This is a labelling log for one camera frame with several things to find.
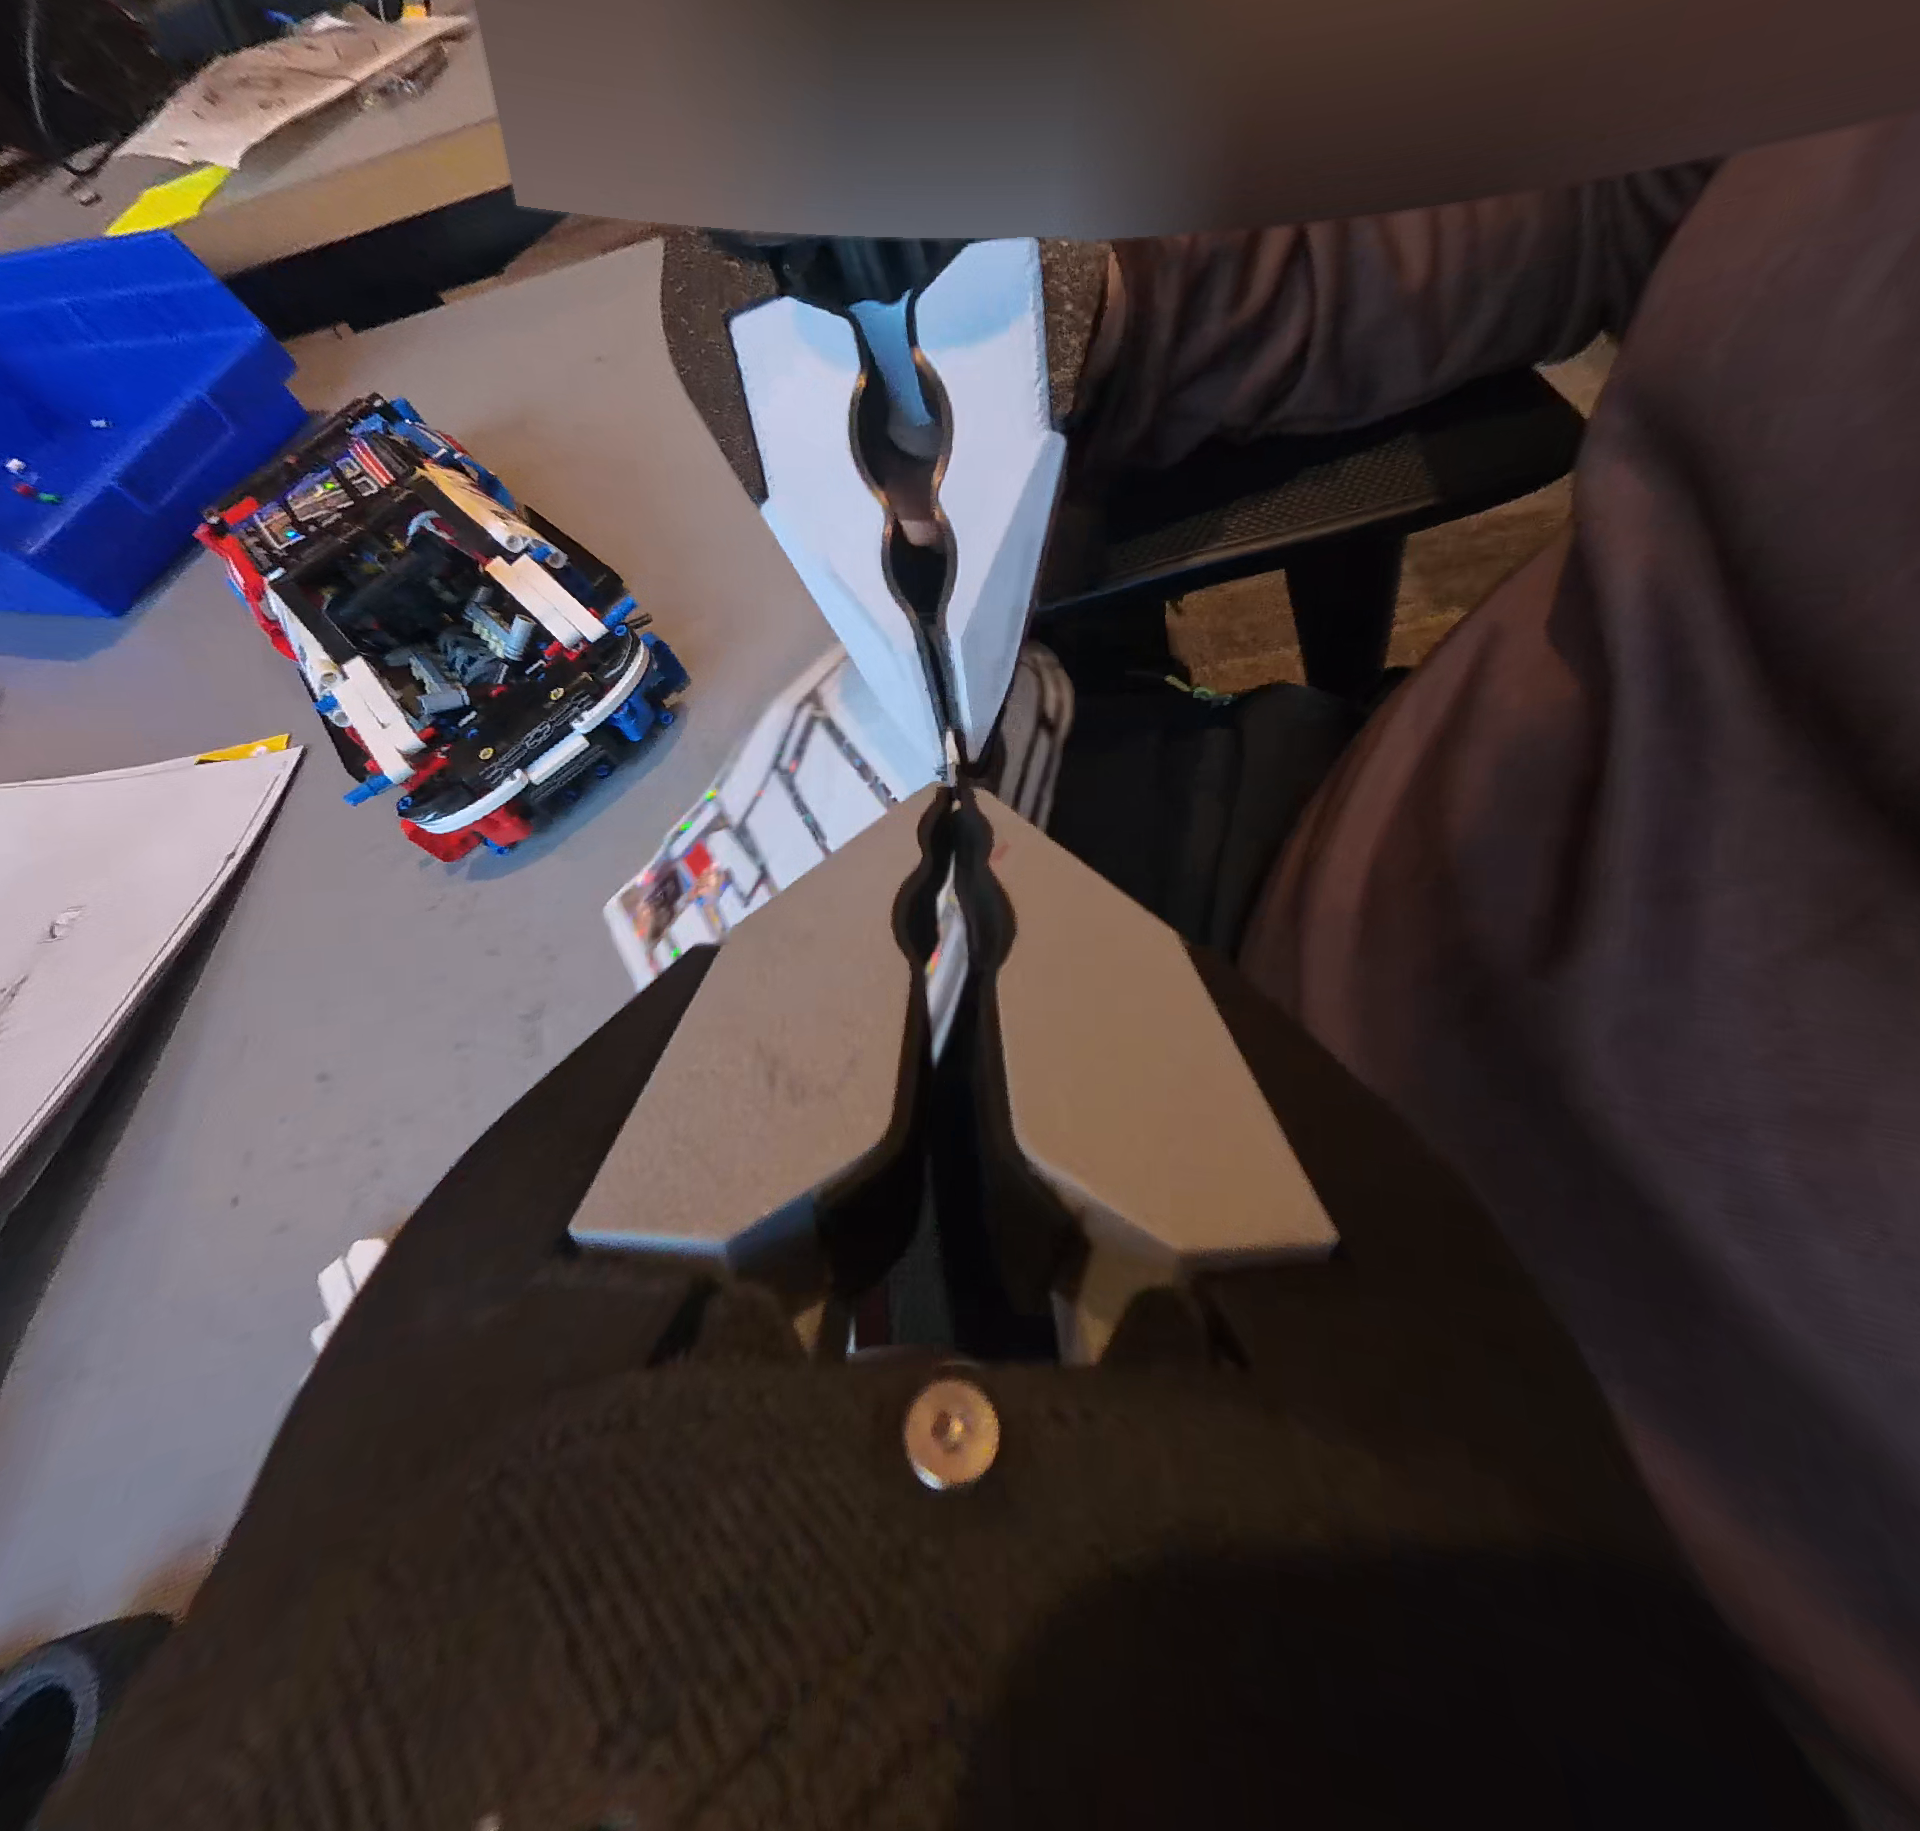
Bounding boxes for blue storage bin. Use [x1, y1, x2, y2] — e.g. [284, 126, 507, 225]
[0, 230, 309, 619]

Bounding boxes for thick instruction booklet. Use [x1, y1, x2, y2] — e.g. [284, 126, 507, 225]
[0, 743, 306, 1218]

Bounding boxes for black mesh office chair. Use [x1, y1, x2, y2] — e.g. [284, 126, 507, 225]
[1035, 362, 1593, 693]

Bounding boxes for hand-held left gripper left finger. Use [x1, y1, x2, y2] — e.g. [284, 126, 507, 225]
[568, 787, 966, 1258]

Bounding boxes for yellow paper note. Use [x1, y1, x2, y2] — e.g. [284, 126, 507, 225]
[106, 163, 236, 237]

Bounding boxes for black rubber tire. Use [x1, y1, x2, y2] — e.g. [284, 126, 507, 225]
[0, 1612, 179, 1794]

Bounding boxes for toy brick race car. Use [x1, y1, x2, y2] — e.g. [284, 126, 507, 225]
[195, 394, 692, 861]

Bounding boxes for neighbouring table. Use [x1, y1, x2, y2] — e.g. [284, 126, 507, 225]
[0, 0, 519, 279]

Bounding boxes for printed paper sheet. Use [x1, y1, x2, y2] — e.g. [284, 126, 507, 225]
[118, 12, 476, 168]

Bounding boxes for black backpack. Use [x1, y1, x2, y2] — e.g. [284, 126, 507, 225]
[1051, 675, 1367, 962]

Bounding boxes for holographic sticker sheet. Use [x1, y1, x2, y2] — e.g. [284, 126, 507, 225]
[605, 643, 1077, 1068]

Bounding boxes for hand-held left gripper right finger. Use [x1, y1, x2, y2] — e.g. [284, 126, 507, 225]
[961, 787, 1339, 1264]

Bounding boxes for white toy brick panel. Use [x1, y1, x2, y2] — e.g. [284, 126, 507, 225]
[306, 1234, 396, 1355]

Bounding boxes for grey desk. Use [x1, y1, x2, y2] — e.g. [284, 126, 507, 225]
[0, 237, 902, 1682]

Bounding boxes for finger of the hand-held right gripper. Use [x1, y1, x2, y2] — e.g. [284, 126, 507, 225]
[729, 292, 966, 787]
[908, 234, 1073, 780]

